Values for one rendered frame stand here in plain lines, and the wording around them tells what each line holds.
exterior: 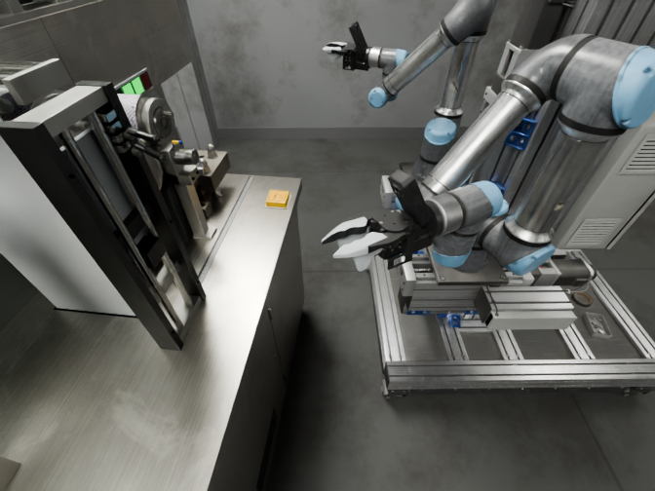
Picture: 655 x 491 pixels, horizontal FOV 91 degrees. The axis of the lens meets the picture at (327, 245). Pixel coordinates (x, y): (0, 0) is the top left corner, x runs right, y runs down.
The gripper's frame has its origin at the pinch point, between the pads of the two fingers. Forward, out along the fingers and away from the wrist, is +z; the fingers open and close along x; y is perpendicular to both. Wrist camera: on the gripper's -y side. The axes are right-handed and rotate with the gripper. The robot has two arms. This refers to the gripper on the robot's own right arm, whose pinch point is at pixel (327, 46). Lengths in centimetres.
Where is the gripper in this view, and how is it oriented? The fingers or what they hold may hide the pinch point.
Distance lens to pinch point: 164.0
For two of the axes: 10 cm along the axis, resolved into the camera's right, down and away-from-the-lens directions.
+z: -9.0, -3.0, 3.0
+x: 4.2, -7.3, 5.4
